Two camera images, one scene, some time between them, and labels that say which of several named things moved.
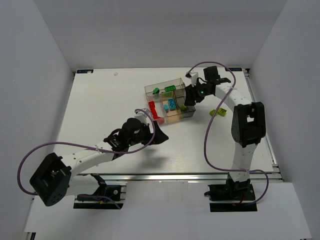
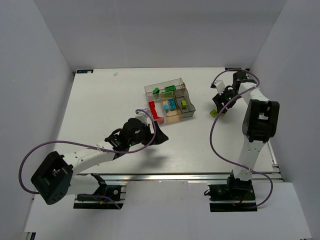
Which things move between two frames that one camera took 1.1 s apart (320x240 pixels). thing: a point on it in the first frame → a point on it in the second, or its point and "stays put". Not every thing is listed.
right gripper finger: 189,90 → 218,99
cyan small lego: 166,107 stays put
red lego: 152,105 stays put
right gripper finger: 190,100 → 219,107
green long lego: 170,88 stays put
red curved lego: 155,114 stays put
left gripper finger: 160,137 stays put
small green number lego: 156,91 stays put
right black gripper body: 189,94 → 222,101
